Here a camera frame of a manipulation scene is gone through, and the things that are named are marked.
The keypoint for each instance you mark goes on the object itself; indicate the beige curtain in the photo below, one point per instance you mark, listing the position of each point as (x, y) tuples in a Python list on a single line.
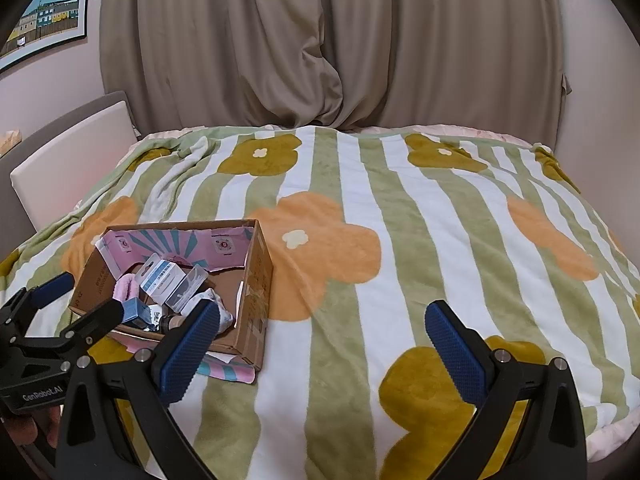
[(325, 40)]

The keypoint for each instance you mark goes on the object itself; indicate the cardboard box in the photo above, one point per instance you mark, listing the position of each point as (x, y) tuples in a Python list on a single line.
[(256, 280)]

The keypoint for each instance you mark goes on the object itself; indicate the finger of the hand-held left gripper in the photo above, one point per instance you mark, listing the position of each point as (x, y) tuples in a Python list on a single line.
[(52, 287), (97, 321)]

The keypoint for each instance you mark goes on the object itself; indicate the small tan bottle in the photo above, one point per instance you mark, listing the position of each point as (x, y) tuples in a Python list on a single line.
[(169, 325)]

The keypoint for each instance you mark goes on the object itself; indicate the pink fluffy cloth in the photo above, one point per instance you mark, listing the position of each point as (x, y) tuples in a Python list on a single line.
[(129, 287)]

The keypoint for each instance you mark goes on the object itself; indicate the floral striped blanket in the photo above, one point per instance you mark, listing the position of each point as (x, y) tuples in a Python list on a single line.
[(400, 240)]

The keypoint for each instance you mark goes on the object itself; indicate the white packet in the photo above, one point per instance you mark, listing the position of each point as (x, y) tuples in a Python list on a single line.
[(221, 311)]

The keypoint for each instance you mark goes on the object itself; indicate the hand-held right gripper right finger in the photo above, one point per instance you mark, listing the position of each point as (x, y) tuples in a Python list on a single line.
[(456, 352)]

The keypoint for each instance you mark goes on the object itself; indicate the clear plastic package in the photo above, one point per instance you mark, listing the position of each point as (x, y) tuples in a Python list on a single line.
[(186, 287)]

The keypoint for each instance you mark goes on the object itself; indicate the pink bed sheet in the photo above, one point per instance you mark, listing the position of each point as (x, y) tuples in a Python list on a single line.
[(606, 439)]

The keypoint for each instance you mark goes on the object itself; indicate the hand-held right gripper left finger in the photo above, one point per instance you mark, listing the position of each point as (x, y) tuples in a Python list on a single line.
[(191, 352)]

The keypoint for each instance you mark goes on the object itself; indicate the person's left hand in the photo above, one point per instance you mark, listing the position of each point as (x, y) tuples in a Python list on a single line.
[(27, 430)]

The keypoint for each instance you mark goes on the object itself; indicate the small blue box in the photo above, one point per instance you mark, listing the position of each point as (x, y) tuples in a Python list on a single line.
[(136, 311)]

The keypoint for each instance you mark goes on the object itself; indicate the framed wall picture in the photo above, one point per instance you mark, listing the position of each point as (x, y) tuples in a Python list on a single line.
[(47, 10)]

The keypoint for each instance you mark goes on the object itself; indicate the white blue-label blister package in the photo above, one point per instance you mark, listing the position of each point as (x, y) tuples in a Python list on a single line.
[(161, 274)]

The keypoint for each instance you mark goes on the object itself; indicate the beige padded headboard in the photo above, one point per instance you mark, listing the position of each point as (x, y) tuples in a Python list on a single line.
[(70, 150)]

